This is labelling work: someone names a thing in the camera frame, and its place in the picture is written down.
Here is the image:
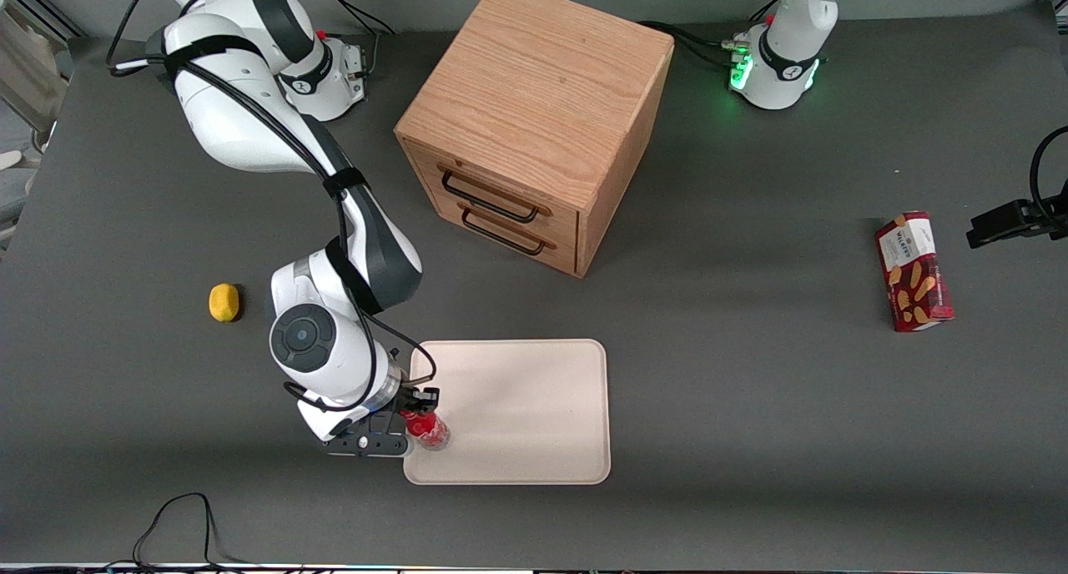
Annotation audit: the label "black right base cables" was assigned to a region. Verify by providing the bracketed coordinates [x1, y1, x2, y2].
[317, 0, 400, 83]

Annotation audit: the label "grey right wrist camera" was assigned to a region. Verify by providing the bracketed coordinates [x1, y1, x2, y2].
[321, 428, 416, 459]

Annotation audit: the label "beige plastic tray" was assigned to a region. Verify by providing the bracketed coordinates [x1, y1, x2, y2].
[403, 339, 612, 486]

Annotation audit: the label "wooden drawer front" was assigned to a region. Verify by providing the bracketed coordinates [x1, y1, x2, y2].
[405, 143, 581, 245]
[432, 197, 581, 278]

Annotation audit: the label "red shortbread cookie box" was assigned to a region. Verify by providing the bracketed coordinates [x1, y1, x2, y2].
[874, 211, 955, 334]

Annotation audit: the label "yellow lemon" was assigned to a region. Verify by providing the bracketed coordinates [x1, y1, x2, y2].
[208, 283, 241, 323]

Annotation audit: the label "thin black looped cable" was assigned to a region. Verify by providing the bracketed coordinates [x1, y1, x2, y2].
[132, 492, 251, 571]

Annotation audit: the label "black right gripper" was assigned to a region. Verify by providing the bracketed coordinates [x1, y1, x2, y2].
[359, 386, 441, 443]

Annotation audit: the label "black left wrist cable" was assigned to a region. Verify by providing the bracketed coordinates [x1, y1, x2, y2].
[1030, 126, 1068, 220]

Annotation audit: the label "red coke bottle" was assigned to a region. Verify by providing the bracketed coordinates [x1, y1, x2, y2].
[403, 407, 452, 452]

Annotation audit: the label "black left base cables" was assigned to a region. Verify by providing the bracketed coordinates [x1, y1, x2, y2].
[638, 19, 752, 68]

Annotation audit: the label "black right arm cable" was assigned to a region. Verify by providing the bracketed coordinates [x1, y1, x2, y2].
[107, 0, 438, 412]

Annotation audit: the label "wooden drawer cabinet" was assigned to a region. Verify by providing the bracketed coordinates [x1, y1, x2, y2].
[394, 0, 675, 279]

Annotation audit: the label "black metal drawer handle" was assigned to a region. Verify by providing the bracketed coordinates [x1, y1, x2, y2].
[439, 165, 553, 224]
[459, 203, 557, 256]

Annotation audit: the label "black base cables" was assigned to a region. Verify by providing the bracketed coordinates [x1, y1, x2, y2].
[638, 19, 752, 68]
[317, 0, 400, 83]

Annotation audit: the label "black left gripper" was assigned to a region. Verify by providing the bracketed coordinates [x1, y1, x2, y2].
[966, 199, 1068, 249]

